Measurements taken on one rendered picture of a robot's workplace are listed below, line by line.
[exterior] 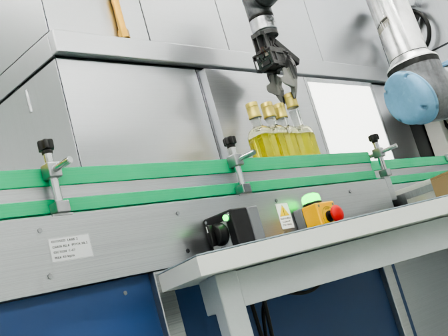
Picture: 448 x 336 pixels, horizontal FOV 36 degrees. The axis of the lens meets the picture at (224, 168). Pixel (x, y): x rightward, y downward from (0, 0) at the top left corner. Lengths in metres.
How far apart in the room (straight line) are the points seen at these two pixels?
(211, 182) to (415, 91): 0.47
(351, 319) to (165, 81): 0.79
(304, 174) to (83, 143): 0.54
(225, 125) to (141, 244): 0.76
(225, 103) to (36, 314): 1.03
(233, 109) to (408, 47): 0.64
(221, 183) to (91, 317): 0.44
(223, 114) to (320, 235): 0.83
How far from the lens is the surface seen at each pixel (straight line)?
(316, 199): 1.55
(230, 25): 2.19
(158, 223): 1.27
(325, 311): 1.60
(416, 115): 1.49
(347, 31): 2.76
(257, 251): 1.11
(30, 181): 1.17
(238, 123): 1.97
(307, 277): 1.20
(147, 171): 1.32
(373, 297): 1.76
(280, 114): 1.91
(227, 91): 1.99
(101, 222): 1.20
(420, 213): 1.31
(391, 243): 1.31
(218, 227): 1.29
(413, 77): 1.48
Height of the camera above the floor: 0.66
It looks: 11 degrees up
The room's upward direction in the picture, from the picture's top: 16 degrees counter-clockwise
